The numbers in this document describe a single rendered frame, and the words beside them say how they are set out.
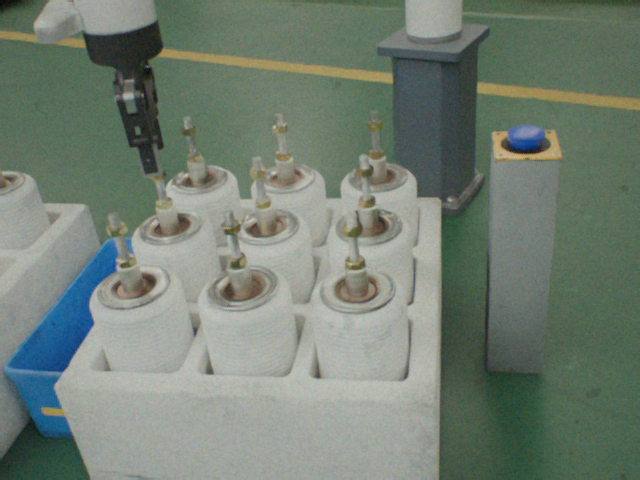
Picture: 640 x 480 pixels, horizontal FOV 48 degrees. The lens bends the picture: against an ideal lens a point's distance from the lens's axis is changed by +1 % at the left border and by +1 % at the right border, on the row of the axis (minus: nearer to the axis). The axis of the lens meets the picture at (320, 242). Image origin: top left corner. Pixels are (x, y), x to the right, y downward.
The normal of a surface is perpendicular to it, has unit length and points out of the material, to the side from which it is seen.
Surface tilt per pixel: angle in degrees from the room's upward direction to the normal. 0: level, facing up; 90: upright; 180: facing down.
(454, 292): 0
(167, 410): 90
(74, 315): 88
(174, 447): 90
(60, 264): 90
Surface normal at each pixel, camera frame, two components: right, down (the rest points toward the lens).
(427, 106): -0.51, 0.51
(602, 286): -0.10, -0.84
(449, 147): 0.24, 0.51
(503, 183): -0.15, 0.54
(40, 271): 0.97, 0.04
